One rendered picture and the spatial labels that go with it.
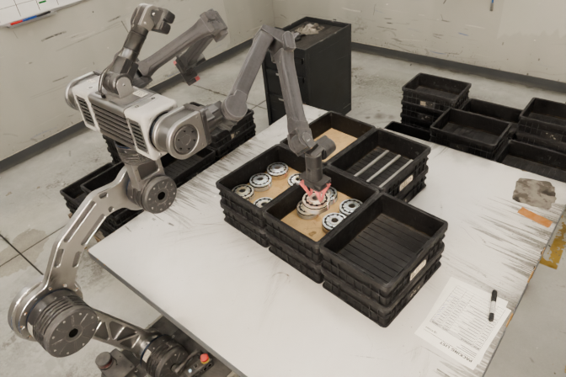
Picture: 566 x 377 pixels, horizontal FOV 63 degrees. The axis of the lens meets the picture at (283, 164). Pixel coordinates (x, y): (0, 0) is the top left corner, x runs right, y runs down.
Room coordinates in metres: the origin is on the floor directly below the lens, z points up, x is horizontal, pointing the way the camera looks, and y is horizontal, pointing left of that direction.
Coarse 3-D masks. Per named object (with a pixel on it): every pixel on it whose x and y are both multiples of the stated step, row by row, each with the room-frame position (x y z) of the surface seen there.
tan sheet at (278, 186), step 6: (288, 174) 1.75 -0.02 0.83; (276, 180) 1.71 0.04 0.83; (282, 180) 1.71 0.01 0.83; (276, 186) 1.67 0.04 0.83; (282, 186) 1.66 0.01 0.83; (258, 192) 1.64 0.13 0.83; (264, 192) 1.63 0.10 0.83; (270, 192) 1.63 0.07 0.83; (276, 192) 1.63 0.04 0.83; (258, 198) 1.60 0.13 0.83
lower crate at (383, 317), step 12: (432, 264) 1.16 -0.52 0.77; (324, 276) 1.16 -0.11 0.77; (420, 276) 1.09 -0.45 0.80; (324, 288) 1.15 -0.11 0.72; (336, 288) 1.11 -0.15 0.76; (348, 288) 1.07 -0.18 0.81; (408, 288) 1.04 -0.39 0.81; (420, 288) 1.10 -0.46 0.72; (348, 300) 1.08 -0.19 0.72; (360, 300) 1.04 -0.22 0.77; (396, 300) 0.98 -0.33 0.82; (408, 300) 1.05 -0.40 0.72; (360, 312) 1.03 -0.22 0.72; (372, 312) 1.00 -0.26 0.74; (384, 312) 0.95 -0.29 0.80; (396, 312) 1.01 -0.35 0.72; (384, 324) 0.97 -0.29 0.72
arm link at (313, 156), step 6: (312, 150) 1.30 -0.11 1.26; (318, 150) 1.30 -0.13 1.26; (324, 150) 1.31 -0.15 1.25; (306, 156) 1.28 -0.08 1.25; (312, 156) 1.27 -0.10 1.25; (318, 156) 1.27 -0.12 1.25; (306, 162) 1.28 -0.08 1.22; (312, 162) 1.26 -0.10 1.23; (318, 162) 1.26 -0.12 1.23; (312, 168) 1.26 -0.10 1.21
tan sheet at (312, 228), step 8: (336, 208) 1.47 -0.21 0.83; (288, 216) 1.45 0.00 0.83; (296, 216) 1.45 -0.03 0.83; (320, 216) 1.43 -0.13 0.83; (288, 224) 1.41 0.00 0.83; (296, 224) 1.40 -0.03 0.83; (304, 224) 1.40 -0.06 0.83; (312, 224) 1.39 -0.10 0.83; (320, 224) 1.39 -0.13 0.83; (304, 232) 1.35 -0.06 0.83; (312, 232) 1.34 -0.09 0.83; (320, 232) 1.34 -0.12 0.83
